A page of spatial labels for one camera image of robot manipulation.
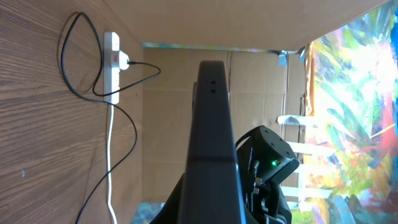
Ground white power strip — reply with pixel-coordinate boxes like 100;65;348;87
103;32;120;105

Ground colourful painted backdrop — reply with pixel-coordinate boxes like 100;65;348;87
133;1;397;223

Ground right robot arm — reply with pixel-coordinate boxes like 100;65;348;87
236;126;300;223

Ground brown cardboard panel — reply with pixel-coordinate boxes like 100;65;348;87
142;49;306;202

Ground white charger plug adapter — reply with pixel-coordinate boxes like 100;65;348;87
118;50;129;70

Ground white power strip cord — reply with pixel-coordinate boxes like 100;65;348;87
106;103;118;224

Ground blue Galaxy smartphone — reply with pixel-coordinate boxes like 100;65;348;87
178;61;246;224

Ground black USB charging cable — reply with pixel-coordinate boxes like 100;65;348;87
60;11;162;224

